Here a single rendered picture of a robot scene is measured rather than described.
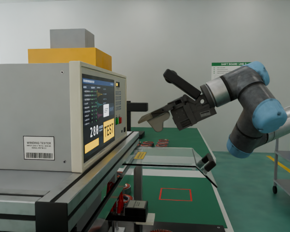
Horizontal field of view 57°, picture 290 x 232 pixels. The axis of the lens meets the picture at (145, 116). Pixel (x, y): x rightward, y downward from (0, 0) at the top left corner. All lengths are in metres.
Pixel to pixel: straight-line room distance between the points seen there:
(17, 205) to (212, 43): 5.74
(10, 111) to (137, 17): 5.68
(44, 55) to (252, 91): 4.06
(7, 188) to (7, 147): 0.12
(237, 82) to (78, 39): 4.05
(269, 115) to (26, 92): 0.51
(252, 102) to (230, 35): 5.42
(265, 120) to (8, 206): 0.53
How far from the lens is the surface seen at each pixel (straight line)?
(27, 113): 0.55
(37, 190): 0.45
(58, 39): 4.78
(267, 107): 0.68
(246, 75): 0.74
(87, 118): 0.54
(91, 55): 4.27
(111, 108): 0.71
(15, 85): 0.56
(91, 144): 0.57
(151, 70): 5.92
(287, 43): 6.35
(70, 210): 0.41
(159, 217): 1.18
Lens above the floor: 1.26
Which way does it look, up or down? 5 degrees down
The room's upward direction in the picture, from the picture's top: straight up
